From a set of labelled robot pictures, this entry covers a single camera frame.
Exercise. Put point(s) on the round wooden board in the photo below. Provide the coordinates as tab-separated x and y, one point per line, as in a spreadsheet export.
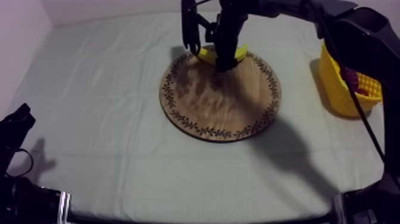
218	103

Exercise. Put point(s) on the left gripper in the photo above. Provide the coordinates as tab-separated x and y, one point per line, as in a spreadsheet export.
14	125

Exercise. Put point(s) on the small red fruit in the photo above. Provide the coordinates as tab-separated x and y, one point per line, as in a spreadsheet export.
362	92

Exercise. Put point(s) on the purple toy grapes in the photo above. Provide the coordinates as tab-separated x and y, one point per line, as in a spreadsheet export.
351	78

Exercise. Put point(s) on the yellow plastic basket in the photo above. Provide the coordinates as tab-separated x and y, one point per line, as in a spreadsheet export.
336	90

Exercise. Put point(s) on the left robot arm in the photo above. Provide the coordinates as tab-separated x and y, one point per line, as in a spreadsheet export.
28	203

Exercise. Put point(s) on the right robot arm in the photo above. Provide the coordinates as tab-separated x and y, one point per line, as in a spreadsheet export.
359	37

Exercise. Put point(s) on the yellow toy banana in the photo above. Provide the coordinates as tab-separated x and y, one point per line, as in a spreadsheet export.
207	56

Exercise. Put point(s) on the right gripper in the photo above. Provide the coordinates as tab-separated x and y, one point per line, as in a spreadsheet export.
237	9

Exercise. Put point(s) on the silver metal bar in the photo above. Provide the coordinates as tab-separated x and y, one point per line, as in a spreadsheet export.
64	208

